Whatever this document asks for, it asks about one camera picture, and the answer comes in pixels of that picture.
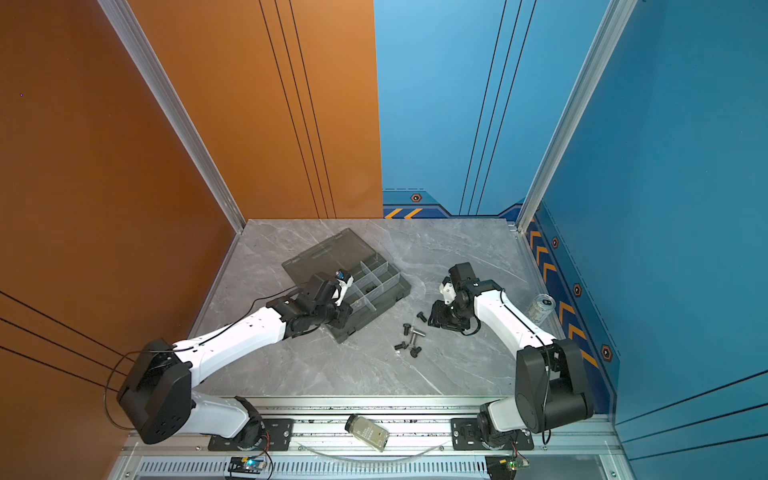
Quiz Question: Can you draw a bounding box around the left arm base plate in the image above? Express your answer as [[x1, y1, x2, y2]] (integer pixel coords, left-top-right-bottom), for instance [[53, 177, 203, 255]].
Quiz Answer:
[[208, 418, 294, 453]]

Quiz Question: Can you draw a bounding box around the small glass jar on rail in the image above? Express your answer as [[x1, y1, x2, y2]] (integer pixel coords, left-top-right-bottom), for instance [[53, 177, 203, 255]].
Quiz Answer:
[[345, 414, 390, 452]]

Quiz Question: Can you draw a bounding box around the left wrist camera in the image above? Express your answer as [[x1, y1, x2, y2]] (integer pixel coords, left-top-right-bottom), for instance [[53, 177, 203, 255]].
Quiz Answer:
[[333, 269, 354, 306]]

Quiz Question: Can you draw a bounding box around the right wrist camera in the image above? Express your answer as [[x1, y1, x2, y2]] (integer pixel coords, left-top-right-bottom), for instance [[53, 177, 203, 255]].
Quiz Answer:
[[439, 277, 456, 305]]

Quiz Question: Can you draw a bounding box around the right circuit board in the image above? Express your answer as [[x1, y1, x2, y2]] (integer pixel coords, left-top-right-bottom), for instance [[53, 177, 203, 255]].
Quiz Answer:
[[485, 456, 530, 480]]

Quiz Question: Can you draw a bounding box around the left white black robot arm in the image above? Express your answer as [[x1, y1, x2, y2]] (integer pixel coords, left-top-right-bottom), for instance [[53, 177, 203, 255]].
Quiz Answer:
[[117, 270, 354, 451]]

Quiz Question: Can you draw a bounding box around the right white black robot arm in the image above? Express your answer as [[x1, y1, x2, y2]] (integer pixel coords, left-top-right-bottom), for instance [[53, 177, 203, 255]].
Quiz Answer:
[[426, 263, 595, 449]]

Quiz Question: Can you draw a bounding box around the grey plastic organizer box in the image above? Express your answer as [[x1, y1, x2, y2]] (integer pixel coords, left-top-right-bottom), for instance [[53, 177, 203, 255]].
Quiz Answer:
[[282, 228, 411, 343]]

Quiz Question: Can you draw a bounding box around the pile of screws and nuts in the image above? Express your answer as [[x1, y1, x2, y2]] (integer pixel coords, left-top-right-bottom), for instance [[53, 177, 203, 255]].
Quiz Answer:
[[394, 323, 426, 358]]

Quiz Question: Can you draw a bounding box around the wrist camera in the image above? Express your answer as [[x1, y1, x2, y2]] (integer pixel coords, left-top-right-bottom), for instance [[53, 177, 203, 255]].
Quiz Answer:
[[333, 269, 354, 306], [439, 277, 456, 305]]

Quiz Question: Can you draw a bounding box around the left green circuit board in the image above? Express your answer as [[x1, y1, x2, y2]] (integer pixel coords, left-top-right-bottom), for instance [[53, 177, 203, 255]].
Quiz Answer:
[[227, 456, 269, 479]]

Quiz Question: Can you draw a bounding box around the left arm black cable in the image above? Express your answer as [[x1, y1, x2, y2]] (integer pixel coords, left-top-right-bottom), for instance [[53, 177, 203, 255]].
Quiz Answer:
[[103, 286, 301, 433]]

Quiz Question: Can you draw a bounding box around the aluminium front rail frame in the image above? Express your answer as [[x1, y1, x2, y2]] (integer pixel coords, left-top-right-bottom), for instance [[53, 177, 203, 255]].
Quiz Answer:
[[111, 396, 632, 479]]

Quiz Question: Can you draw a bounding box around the silver drink can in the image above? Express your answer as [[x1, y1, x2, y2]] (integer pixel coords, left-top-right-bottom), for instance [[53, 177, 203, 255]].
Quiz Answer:
[[525, 294, 555, 326]]

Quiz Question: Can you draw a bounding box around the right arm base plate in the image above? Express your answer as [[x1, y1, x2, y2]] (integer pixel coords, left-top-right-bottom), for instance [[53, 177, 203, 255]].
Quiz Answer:
[[450, 417, 534, 451]]

